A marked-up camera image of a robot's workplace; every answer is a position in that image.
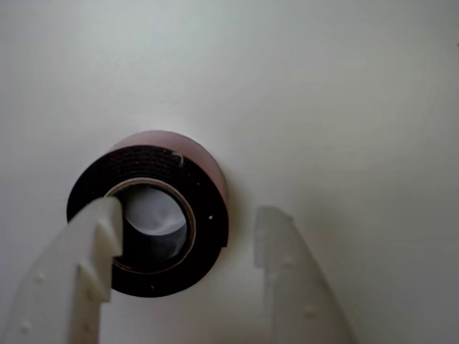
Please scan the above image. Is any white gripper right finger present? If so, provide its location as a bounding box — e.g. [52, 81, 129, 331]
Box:
[253, 204, 359, 344]

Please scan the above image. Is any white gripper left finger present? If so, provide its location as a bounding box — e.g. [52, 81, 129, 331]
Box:
[6, 196, 125, 344]

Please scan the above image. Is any red tape roll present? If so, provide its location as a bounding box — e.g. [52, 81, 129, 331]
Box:
[66, 130, 230, 298]

